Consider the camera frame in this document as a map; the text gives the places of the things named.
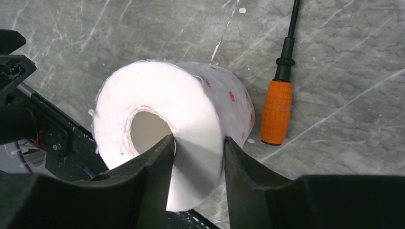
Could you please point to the white roll with red print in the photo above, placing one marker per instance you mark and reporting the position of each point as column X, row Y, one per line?
column 199, row 104

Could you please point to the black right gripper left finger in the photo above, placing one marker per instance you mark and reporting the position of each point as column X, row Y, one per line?
column 133, row 195

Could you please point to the black orange screwdriver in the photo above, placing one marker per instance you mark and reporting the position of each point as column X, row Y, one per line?
column 278, row 101

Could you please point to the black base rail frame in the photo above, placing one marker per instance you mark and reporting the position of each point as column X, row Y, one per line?
column 25, row 115

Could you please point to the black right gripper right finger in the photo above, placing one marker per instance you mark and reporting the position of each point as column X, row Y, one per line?
column 259, row 198

